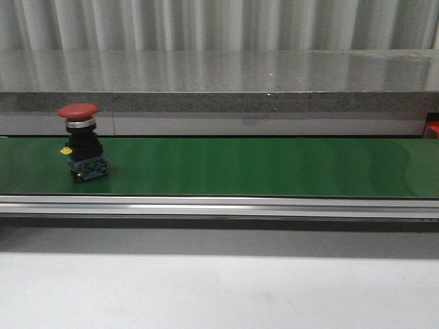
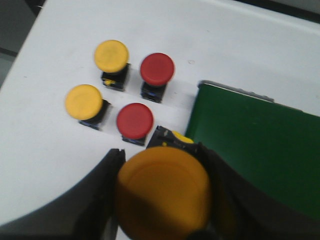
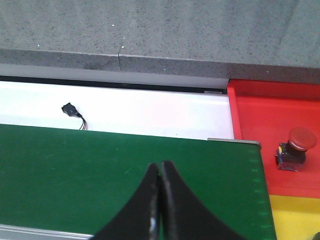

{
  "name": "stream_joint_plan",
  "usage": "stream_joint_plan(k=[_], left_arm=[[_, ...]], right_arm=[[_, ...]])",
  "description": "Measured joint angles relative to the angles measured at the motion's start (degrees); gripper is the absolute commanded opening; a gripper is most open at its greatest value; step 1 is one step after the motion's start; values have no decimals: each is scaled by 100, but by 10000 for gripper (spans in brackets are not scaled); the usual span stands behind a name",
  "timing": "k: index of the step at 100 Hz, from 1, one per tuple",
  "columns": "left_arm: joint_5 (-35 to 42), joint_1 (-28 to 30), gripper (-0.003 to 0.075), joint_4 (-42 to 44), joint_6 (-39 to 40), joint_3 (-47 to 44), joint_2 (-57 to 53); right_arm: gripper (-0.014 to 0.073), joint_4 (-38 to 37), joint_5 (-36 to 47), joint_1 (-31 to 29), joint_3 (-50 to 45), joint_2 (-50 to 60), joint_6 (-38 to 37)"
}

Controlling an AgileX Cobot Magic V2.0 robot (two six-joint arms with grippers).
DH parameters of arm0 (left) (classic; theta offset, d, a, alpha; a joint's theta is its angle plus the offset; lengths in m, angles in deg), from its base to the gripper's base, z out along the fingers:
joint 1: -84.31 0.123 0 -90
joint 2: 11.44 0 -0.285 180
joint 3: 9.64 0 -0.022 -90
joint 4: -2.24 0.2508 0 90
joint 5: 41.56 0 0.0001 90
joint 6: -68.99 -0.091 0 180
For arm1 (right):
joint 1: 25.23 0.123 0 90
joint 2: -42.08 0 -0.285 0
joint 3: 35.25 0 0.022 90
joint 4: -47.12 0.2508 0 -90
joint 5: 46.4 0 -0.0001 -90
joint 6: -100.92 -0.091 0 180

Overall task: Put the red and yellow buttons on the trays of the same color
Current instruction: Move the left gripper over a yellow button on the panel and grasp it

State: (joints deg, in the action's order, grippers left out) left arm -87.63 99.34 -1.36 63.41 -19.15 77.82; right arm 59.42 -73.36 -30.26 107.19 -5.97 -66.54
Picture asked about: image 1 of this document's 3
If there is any grey granite counter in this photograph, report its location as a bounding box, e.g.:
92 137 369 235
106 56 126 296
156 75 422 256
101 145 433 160
1 49 438 136

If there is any red plastic tray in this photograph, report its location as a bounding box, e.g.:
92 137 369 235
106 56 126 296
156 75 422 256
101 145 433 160
424 120 439 139

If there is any aluminium conveyor rail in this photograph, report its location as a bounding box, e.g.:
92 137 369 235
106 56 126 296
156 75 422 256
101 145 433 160
1 195 438 221

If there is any white pleated curtain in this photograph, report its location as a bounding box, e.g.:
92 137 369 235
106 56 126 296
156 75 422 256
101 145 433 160
1 0 438 51

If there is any green conveyor belt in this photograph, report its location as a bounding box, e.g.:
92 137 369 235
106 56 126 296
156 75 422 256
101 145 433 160
1 137 438 198

